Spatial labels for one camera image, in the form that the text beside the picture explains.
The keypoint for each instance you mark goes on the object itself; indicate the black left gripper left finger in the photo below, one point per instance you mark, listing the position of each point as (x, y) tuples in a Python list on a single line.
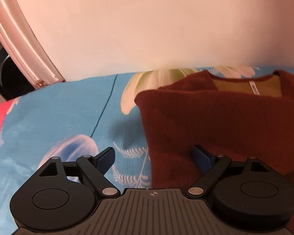
[(61, 195)]

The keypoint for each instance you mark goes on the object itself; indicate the pink satin curtain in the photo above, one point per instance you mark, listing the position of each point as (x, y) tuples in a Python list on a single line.
[(23, 47)]

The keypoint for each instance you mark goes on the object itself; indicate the dark front-load washing machine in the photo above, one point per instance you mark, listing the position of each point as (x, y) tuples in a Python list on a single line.
[(13, 83)]

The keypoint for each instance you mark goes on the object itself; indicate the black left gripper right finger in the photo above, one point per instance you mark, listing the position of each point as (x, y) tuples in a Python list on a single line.
[(242, 194)]

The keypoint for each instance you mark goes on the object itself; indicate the dark red knit sweater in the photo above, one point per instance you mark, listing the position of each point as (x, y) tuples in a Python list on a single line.
[(222, 115)]

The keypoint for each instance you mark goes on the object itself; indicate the blue floral bed sheet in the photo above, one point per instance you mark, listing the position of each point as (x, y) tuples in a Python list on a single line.
[(72, 119)]

